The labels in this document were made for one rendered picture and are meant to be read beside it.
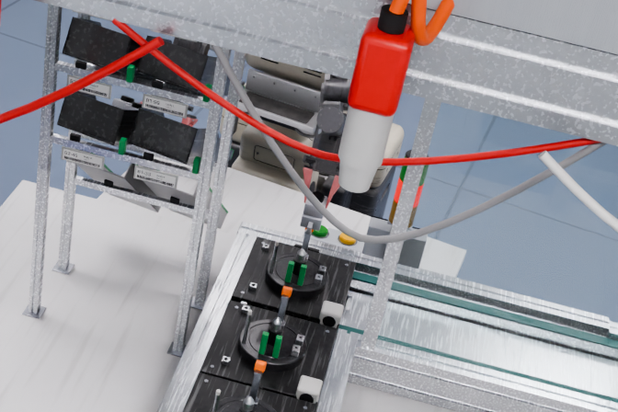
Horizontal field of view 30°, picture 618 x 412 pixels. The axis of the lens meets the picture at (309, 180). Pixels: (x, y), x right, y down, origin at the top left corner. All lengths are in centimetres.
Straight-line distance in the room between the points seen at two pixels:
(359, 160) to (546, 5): 22
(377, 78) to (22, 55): 451
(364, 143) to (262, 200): 200
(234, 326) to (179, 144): 41
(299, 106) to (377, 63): 213
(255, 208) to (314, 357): 71
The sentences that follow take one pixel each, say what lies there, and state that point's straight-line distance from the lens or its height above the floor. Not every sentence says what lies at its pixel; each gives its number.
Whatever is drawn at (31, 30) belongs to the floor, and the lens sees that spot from 570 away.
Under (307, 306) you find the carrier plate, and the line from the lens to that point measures 252.
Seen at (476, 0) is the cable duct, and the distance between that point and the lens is 108.
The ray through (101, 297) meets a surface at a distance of 263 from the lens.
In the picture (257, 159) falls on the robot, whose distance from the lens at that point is 328.
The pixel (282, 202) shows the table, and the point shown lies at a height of 86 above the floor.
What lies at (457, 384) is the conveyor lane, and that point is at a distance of 249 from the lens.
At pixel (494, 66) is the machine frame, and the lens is 111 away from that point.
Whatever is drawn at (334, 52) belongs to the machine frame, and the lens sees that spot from 113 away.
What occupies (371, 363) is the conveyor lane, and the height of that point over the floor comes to 93.
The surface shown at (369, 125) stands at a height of 202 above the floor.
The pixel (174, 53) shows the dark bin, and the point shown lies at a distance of 222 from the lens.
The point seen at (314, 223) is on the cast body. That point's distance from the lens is 249.
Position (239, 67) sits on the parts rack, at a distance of 231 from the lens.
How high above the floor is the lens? 250
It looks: 31 degrees down
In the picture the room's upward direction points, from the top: 12 degrees clockwise
